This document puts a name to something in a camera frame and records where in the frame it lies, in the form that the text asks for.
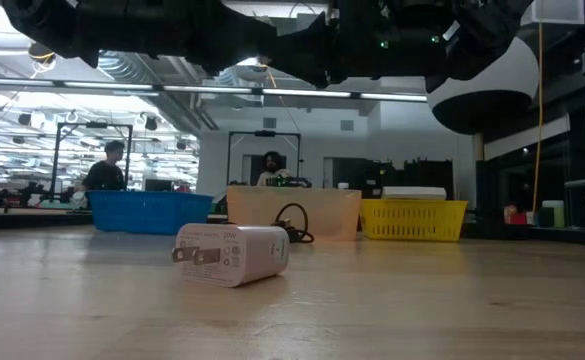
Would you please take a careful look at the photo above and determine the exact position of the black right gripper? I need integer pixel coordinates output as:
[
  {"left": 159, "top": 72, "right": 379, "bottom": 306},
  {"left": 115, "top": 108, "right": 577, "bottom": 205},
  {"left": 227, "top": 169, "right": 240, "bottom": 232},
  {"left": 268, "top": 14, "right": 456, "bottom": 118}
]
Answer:
[{"left": 261, "top": 0, "right": 453, "bottom": 89}]

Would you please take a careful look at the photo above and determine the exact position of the black cable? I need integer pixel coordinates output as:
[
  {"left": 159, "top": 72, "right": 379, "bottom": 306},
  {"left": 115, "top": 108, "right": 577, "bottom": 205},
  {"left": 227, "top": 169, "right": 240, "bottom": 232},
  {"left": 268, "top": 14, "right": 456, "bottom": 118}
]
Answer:
[{"left": 270, "top": 202, "right": 316, "bottom": 245}]

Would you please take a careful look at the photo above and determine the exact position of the orange translucent bin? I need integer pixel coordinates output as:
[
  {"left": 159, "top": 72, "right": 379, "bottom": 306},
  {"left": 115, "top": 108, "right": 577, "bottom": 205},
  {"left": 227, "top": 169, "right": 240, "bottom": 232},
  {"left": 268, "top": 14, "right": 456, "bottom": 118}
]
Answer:
[{"left": 225, "top": 185, "right": 363, "bottom": 242}]

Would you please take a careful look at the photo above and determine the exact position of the blue plastic bin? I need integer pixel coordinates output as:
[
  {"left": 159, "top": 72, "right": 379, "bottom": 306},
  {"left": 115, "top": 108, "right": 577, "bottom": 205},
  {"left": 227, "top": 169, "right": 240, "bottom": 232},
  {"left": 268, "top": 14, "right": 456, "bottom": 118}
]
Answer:
[{"left": 85, "top": 189, "right": 214, "bottom": 236}]

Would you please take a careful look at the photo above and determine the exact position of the yellow plastic bin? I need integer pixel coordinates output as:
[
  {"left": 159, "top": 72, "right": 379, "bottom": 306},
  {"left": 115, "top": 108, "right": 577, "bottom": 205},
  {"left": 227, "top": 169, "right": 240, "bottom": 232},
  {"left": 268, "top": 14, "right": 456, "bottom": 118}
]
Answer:
[{"left": 359, "top": 198, "right": 469, "bottom": 243}]

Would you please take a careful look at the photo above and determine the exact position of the long ceiling light strip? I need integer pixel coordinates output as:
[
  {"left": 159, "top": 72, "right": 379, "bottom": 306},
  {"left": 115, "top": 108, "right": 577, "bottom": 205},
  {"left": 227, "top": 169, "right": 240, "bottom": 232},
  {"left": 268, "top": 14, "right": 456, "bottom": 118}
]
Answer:
[{"left": 0, "top": 77, "right": 428, "bottom": 104}]

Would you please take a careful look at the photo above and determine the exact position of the person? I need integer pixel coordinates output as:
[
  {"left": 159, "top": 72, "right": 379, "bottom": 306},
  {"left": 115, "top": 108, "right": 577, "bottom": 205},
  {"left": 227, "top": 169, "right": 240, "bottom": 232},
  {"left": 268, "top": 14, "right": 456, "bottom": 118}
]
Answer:
[
  {"left": 256, "top": 150, "right": 293, "bottom": 187},
  {"left": 80, "top": 139, "right": 127, "bottom": 192}
]

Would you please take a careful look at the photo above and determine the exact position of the black cabinet row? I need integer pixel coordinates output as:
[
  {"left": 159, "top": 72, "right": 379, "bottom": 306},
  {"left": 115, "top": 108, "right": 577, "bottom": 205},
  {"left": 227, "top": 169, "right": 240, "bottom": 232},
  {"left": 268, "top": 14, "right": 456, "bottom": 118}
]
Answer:
[{"left": 331, "top": 157, "right": 456, "bottom": 201}]

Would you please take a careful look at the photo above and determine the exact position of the white globe lamp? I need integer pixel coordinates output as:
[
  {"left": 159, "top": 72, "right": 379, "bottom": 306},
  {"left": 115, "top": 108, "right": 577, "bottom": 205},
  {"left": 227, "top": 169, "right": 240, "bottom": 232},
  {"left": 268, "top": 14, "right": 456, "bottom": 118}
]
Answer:
[{"left": 426, "top": 34, "right": 540, "bottom": 136}]

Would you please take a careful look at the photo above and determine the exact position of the red box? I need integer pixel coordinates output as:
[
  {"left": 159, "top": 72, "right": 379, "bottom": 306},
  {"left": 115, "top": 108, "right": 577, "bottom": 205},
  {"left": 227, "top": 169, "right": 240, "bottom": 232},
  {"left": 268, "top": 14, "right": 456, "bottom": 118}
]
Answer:
[{"left": 504, "top": 204, "right": 528, "bottom": 226}]

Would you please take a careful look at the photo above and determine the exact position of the green white container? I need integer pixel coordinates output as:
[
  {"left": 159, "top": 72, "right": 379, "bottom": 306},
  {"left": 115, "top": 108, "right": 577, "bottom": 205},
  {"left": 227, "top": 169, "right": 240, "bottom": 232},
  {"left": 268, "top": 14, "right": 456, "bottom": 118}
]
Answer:
[{"left": 541, "top": 199, "right": 566, "bottom": 229}]

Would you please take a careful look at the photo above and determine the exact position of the black background rig frame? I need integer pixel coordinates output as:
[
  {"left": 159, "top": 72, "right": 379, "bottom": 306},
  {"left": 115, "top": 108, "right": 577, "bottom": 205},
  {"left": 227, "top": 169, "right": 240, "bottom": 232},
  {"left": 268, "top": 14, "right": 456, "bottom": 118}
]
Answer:
[
  {"left": 226, "top": 130, "right": 302, "bottom": 187},
  {"left": 49, "top": 122, "right": 134, "bottom": 201}
]

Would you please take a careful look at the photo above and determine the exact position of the yellow cable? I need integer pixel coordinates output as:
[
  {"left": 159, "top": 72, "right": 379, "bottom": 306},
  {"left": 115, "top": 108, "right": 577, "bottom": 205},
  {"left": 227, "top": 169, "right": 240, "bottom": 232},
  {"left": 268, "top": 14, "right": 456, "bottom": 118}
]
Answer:
[{"left": 531, "top": 22, "right": 544, "bottom": 214}]

